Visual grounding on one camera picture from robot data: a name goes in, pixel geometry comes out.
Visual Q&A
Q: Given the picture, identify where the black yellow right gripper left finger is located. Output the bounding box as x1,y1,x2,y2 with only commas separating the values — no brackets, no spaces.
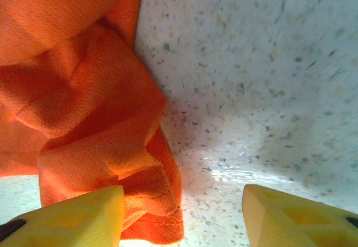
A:
0,184,126,247

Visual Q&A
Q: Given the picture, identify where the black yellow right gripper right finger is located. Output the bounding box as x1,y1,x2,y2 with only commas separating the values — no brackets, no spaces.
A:
242,184,358,247

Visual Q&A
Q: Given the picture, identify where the orange t-shirt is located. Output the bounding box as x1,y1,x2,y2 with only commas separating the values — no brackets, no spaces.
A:
0,0,185,245

